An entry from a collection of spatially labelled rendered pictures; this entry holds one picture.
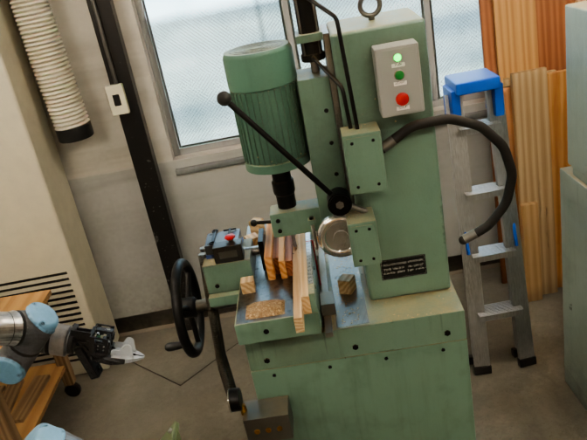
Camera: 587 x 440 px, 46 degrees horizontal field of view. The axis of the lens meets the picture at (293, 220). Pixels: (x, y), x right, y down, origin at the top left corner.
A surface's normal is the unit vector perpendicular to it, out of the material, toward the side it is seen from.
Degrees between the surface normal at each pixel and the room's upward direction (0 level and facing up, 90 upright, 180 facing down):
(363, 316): 0
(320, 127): 90
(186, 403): 0
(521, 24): 87
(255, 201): 90
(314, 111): 90
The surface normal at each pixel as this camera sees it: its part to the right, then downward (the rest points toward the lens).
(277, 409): -0.18, -0.90
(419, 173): 0.00, 0.40
